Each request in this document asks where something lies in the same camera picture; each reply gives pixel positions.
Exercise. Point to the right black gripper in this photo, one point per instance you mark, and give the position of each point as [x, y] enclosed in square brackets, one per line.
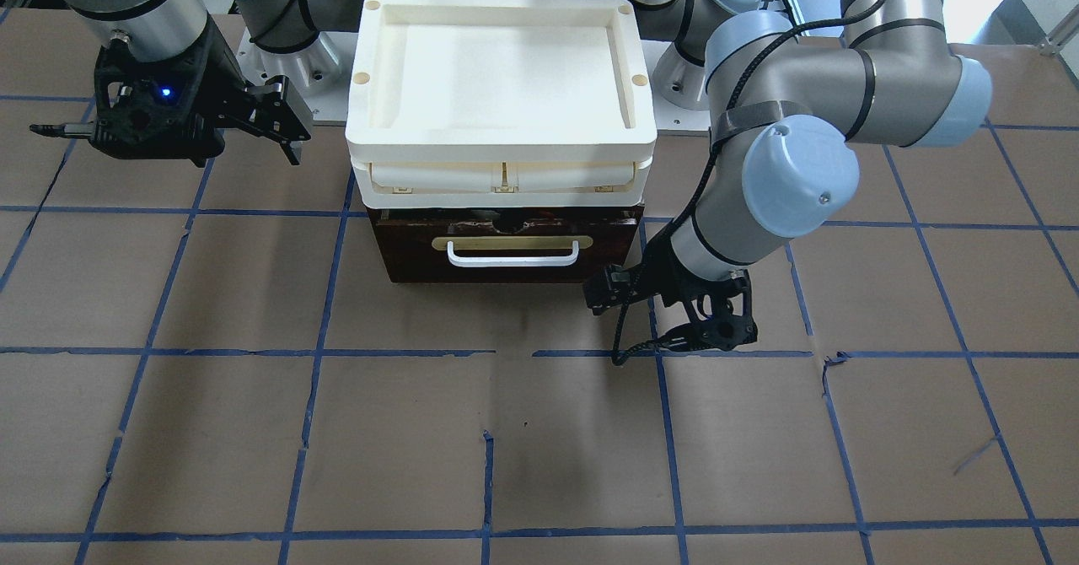
[221, 78]

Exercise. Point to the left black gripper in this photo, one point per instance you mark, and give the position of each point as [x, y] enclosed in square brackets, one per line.
[665, 283]

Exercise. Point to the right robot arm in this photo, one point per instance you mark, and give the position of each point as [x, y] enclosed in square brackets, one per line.
[289, 37]

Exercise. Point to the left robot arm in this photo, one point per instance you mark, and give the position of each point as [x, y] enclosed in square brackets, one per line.
[786, 102]

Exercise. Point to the dark brown wooden cabinet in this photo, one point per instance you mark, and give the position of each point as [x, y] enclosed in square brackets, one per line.
[506, 211]

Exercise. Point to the cream plastic tray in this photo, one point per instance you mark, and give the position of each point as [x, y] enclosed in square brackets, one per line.
[500, 103]

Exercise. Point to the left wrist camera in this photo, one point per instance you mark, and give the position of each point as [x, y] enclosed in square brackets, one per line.
[607, 289]

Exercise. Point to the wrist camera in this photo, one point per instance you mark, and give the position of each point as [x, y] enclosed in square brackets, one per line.
[277, 111]
[607, 289]

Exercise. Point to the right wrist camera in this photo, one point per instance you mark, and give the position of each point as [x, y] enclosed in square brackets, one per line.
[277, 111]

